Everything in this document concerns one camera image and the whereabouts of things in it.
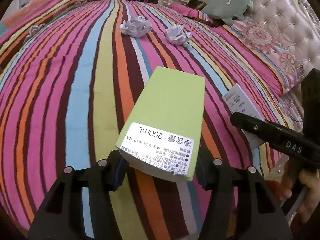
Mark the folded orange striped quilt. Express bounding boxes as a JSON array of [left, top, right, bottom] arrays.
[[1, 0, 91, 69]]

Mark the white paper ball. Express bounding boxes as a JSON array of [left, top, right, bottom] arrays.
[[119, 16, 152, 38]]

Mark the striped colourful bed cover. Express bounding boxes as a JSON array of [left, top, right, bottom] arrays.
[[0, 0, 296, 240]]

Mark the floral patterned pillow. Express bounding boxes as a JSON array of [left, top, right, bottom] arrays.
[[213, 18, 304, 95]]

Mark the white nightstand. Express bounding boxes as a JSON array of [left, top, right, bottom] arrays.
[[158, 0, 188, 6]]

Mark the green plush toy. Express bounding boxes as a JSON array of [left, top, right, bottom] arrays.
[[190, 0, 253, 25]]

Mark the small striped pillow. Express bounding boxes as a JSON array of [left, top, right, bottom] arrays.
[[168, 3, 225, 28]]

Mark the tufted beige headboard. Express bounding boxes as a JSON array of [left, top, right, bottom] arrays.
[[251, 0, 319, 72]]

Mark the person's right hand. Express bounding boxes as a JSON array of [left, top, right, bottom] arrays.
[[280, 159, 319, 223]]

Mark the green cardboard box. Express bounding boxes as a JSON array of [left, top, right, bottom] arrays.
[[116, 67, 205, 182]]

